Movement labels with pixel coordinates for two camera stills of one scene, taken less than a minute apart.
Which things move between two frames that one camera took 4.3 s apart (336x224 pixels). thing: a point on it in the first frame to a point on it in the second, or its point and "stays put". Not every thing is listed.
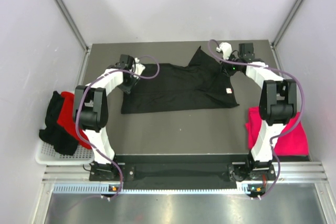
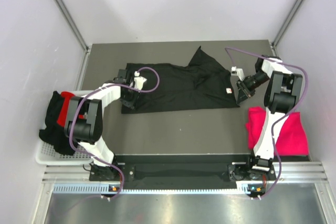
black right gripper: x=224 y=68 to x=244 y=93
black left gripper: x=127 y=89 to x=132 y=104
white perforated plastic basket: x=45 y=154 stays put
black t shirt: x=203 y=83 stays put
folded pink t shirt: x=293 y=142 stays put
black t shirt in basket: x=64 y=142 stays put
